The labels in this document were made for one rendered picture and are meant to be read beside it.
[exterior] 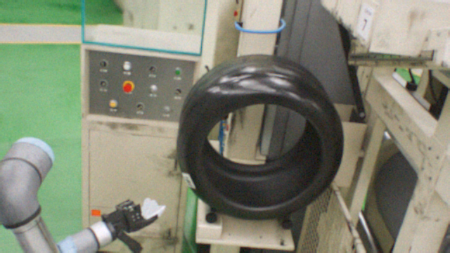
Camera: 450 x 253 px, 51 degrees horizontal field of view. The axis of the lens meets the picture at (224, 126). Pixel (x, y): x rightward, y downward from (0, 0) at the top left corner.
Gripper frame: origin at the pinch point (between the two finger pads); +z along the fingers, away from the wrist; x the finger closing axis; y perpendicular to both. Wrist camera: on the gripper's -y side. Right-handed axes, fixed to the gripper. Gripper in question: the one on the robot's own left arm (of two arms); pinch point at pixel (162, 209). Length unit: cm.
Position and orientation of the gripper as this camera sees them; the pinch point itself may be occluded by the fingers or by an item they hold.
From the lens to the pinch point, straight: 160.6
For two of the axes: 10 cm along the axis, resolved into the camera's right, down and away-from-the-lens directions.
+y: -2.0, -9.4, -2.7
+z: 7.4, -3.3, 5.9
